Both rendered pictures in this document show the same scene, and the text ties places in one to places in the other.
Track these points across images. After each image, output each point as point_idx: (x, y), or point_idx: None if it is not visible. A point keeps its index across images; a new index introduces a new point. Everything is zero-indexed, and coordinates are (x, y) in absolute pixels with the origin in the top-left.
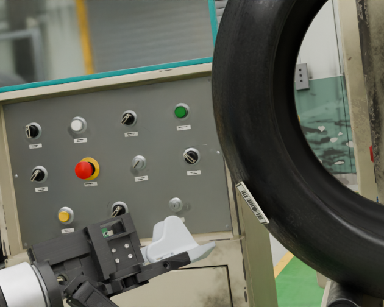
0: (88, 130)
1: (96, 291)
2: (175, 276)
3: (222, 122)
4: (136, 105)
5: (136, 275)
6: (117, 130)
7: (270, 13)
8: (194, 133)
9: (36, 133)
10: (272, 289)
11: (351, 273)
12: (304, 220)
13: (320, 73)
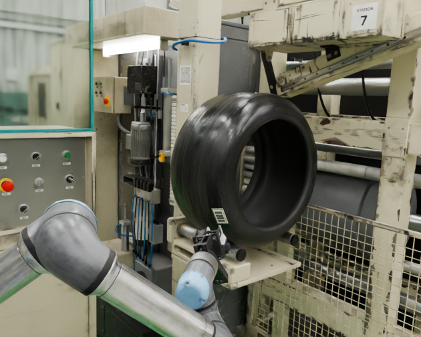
0: (8, 161)
1: (218, 259)
2: None
3: (213, 184)
4: (41, 149)
5: (227, 251)
6: (27, 162)
7: (239, 146)
8: (71, 166)
9: None
10: None
11: (244, 239)
12: (237, 221)
13: None
